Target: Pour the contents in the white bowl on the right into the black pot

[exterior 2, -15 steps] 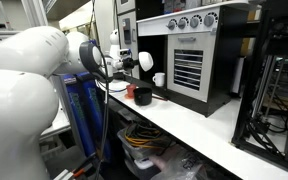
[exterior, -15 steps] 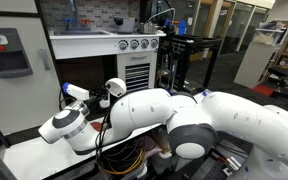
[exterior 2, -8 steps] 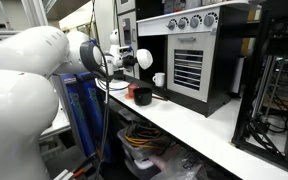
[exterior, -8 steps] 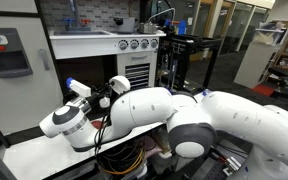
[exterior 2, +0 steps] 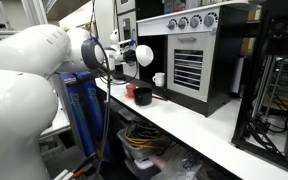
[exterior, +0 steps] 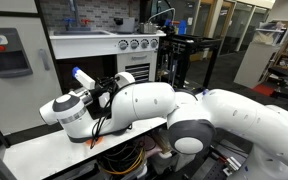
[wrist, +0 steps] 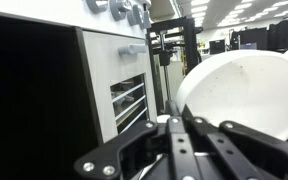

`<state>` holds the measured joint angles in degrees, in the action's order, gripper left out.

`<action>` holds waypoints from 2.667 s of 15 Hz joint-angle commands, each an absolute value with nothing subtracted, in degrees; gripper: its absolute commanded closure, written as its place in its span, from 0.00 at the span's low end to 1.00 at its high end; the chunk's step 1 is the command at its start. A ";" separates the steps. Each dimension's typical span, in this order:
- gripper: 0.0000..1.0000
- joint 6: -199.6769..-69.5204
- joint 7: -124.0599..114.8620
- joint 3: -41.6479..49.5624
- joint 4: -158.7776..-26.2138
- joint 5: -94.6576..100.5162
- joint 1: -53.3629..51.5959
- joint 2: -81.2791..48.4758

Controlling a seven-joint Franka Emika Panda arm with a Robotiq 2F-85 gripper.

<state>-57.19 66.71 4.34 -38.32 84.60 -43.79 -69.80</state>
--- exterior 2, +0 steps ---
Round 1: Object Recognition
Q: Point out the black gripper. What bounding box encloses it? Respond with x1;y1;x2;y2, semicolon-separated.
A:
121;48;138;66

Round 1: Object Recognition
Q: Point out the white bowl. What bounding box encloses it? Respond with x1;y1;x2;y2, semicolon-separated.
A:
135;44;155;68

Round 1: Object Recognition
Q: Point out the white toy refrigerator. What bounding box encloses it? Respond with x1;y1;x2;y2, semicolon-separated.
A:
114;0;140;80

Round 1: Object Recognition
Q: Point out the translucent orange cup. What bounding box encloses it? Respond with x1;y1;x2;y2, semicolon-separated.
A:
125;83;138;98

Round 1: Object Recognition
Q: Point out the white mug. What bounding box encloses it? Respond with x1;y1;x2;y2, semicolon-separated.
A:
151;71;167;88

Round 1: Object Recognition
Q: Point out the black mug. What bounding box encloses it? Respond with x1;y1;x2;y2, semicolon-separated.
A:
132;86;154;107

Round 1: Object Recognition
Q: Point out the wooden stick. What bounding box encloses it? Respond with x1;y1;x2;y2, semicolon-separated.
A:
151;94;169;102

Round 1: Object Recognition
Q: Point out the blue hockey box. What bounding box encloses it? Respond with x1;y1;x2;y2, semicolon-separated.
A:
73;70;114;162
58;71;97;158

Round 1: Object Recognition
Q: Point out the pink plastic item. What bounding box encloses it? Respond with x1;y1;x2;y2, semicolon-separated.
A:
149;144;187;169

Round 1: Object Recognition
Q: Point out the clear plastic bag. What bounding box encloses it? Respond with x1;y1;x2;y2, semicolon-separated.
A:
149;146;209;180

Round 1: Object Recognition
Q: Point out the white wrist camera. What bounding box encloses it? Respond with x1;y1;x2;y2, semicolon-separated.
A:
116;38;137;52

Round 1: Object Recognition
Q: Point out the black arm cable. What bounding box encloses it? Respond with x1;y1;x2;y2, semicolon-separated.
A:
89;36;140;180

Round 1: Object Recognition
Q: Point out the yellow cable bundle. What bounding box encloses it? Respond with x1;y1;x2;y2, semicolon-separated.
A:
123;128;162;148

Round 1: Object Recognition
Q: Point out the clear plastic cable bin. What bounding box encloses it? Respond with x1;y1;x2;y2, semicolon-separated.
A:
116;122;172;162

